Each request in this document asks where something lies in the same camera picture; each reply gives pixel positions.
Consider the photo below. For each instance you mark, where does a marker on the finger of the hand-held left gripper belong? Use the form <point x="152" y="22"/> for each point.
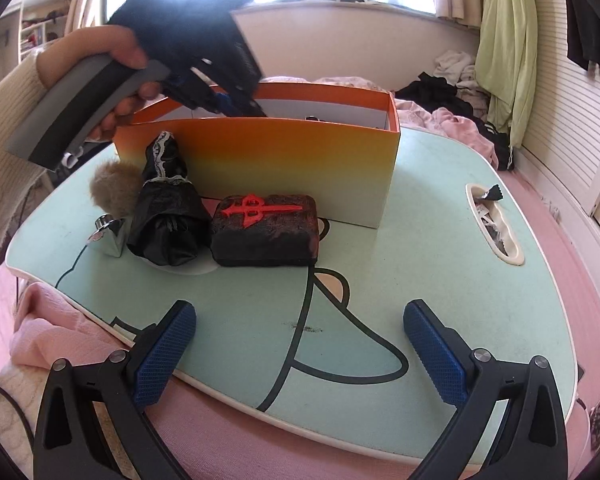
<point x="200" y="97"/>
<point x="230" y="92"/>

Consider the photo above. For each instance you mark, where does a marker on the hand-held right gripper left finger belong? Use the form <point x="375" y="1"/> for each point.
<point x="165" y="355"/>

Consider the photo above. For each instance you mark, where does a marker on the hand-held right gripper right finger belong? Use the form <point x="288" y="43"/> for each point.
<point x="435" y="355"/>

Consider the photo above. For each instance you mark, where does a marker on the orange gradient cardboard box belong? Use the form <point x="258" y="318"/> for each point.
<point x="290" y="170"/>

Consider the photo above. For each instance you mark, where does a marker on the brown fur pompom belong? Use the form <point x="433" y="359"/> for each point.
<point x="112" y="190"/>

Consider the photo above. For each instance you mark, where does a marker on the black block with red symbol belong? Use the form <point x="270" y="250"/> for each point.
<point x="265" y="240"/>

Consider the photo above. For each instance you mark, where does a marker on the person's left forearm cream sleeve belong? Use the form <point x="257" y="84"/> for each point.
<point x="5" y="160"/>

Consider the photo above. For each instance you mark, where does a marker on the light green cartoon desktop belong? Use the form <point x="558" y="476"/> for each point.
<point x="430" y="270"/>

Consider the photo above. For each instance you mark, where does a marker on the person's left hand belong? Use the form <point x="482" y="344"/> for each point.
<point x="95" y="42"/>

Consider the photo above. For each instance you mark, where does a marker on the shiny silver metal charm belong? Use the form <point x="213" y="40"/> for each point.
<point x="111" y="240"/>

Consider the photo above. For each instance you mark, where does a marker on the pile of wrappers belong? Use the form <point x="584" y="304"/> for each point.
<point x="492" y="230"/>

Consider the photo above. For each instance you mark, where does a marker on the black crumpled candy wrapper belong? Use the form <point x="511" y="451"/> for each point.
<point x="492" y="193"/>

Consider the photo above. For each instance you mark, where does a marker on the white quilted blanket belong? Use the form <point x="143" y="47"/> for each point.
<point x="0" y="410"/>

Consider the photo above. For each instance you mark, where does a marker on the black clothes pile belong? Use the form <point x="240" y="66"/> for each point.
<point x="430" y="95"/>

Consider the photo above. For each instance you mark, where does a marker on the pink rumpled comforter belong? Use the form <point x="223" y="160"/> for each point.
<point x="455" y="130"/>

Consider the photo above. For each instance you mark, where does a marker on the white clothes pile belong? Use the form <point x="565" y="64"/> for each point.
<point x="455" y="67"/>

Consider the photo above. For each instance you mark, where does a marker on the white louvered closet doors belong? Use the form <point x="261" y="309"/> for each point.
<point x="570" y="120"/>

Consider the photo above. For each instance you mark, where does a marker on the light green hanging garment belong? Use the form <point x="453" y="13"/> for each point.
<point x="505" y="35"/>

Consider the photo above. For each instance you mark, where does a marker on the white wall shelf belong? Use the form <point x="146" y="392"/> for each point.
<point x="35" y="35"/>

